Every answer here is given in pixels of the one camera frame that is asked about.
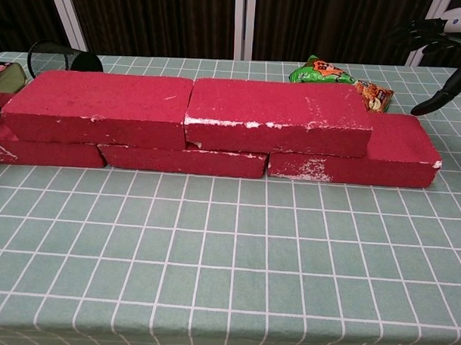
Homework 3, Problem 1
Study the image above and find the green snack bag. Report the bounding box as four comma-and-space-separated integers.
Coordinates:
287, 54, 396, 114

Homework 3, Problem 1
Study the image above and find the dark flat package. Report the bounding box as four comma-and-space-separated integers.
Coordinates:
0, 61, 30, 95

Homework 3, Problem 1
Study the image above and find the red brick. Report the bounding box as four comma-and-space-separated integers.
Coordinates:
182, 77, 375, 158
0, 67, 195, 151
0, 92, 110, 169
95, 139, 269, 181
266, 109, 444, 188

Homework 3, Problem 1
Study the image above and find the white partition post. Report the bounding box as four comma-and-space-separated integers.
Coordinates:
404, 0, 453, 68
45, 0, 89, 51
233, 0, 256, 61

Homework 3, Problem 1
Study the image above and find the green checked tablecloth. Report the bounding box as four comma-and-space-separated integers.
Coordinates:
0, 50, 461, 345

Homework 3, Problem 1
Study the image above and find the black mesh pen holder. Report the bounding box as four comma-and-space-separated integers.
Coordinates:
26, 39, 105, 82

